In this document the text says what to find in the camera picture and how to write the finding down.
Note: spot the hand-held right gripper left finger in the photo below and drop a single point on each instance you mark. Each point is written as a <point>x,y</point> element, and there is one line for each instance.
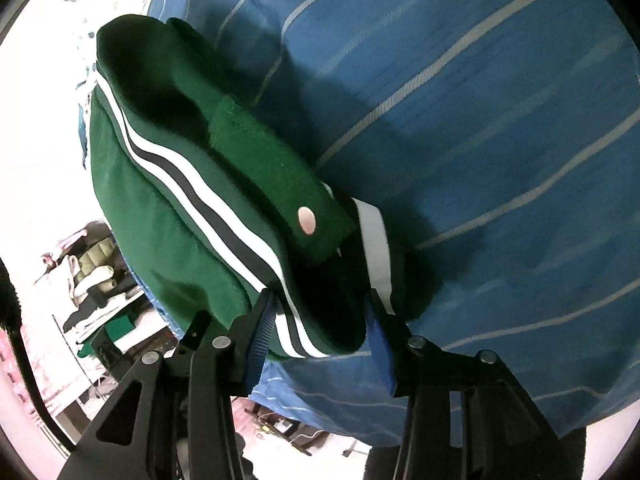
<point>261,332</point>

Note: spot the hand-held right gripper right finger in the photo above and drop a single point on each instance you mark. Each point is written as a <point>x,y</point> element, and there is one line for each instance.
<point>380,360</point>

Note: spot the blue plaid bed sheet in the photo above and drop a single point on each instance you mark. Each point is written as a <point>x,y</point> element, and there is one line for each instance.
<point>500,110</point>

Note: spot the pile of folded clothes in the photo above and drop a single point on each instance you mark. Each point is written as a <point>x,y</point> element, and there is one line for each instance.
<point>95,262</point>

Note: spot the green and cream jacket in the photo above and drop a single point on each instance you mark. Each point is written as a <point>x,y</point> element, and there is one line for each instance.
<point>150,210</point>

